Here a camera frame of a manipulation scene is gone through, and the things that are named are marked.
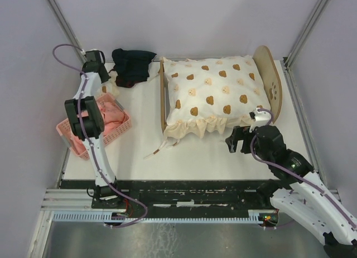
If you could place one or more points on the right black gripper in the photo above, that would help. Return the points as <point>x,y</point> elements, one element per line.
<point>239,133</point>

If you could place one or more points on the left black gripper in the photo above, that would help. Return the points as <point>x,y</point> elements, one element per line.
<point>107,76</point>

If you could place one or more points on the large bear print cushion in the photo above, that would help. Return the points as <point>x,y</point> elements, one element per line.
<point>212,96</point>

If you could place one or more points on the wooden pet bed frame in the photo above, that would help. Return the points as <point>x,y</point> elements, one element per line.
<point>270,79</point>

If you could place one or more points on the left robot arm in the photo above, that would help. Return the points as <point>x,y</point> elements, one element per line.
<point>87,124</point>

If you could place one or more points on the small bear print pillow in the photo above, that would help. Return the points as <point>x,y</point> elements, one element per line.
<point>109,86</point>

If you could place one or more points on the dark navy garment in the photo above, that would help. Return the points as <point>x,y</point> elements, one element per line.
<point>131,66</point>

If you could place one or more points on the pink cloth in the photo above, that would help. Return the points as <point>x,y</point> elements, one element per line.
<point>112,117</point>

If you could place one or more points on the pink plastic basket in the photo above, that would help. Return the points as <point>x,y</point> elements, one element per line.
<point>64,129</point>

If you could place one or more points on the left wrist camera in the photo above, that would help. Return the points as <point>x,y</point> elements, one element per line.
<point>84,52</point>

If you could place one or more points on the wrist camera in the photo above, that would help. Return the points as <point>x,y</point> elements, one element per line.
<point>84,52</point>
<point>260,117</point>

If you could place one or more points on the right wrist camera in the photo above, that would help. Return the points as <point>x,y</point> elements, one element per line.
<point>260,117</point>

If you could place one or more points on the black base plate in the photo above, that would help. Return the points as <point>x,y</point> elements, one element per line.
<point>262,187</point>

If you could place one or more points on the left aluminium frame post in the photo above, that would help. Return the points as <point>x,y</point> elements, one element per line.
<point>63,22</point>

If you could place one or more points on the aluminium frame post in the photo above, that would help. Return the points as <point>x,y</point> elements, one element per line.
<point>306,31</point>
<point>63,22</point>

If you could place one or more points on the right aluminium frame post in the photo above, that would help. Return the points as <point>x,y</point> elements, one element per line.
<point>306,31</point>

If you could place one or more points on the white slotted cable duct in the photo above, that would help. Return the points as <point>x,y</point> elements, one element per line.
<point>163,215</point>

